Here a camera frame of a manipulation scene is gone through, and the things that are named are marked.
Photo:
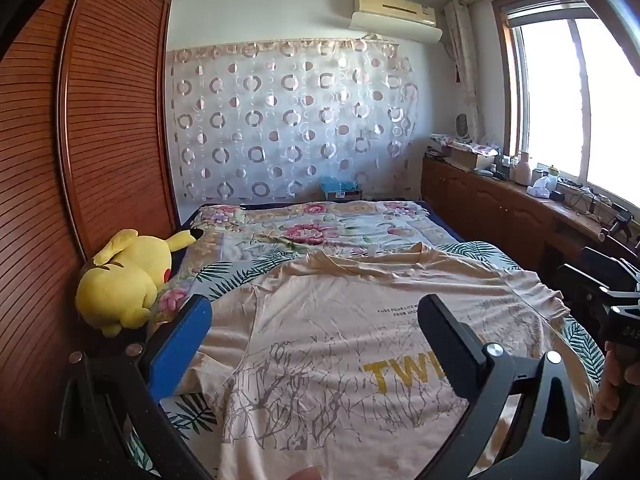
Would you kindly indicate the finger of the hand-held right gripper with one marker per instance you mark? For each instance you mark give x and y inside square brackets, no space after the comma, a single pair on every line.
[577,275]

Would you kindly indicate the white air conditioner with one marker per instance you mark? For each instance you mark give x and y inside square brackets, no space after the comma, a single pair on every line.
[395,6]

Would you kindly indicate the wooden slatted wardrobe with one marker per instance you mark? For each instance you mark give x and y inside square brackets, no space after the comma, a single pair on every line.
[110,110]

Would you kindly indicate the window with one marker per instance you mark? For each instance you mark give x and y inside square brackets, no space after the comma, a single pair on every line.
[550,100]

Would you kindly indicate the beige printed t-shirt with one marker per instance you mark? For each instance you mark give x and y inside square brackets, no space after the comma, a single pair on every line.
[325,350]

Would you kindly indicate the blue box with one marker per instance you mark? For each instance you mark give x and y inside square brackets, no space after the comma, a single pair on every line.
[337,187]

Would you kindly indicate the sheer circle-pattern curtain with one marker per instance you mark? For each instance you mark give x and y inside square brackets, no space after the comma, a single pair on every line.
[280,125]

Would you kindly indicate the yellow plush toy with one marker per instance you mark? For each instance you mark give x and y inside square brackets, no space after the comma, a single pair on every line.
[125,280]

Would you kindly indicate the black stand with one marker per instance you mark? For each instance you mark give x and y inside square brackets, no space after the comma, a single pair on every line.
[617,222]

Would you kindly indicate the white window curtain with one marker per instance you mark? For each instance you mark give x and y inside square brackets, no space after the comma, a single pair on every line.
[465,60]

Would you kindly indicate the wooden cabinet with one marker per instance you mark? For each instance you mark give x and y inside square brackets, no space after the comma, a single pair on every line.
[490,210]

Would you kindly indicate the white leaf-print cloth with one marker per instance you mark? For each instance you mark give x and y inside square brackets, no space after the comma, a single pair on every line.
[230,275]

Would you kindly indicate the small round fan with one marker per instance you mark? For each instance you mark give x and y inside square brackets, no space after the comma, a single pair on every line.
[462,125]

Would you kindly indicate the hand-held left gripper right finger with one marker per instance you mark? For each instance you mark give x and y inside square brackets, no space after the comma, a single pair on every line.
[450,350]

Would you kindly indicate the white bottle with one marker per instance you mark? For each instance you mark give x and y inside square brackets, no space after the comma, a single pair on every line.
[523,170]

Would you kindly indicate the wall air conditioner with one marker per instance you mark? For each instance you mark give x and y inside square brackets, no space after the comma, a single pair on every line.
[400,27]

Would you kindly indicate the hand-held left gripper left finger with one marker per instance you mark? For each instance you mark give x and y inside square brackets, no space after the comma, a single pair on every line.
[180,345]

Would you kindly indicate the person's right hand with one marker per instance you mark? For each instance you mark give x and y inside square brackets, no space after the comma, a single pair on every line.
[617,390]

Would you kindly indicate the floral patterned box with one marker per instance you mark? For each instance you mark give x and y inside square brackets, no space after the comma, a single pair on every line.
[465,142]

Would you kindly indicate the floral bedsheet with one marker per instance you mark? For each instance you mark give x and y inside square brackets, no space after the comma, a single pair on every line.
[310,232]

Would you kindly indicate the clear plastic bag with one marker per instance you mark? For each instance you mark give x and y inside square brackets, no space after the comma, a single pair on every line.
[542,185]

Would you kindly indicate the grey palm-leaf woven mat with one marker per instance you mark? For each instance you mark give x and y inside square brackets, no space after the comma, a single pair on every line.
[582,350]

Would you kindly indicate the cardboard box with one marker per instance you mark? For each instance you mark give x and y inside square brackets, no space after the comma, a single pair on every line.
[467,161]

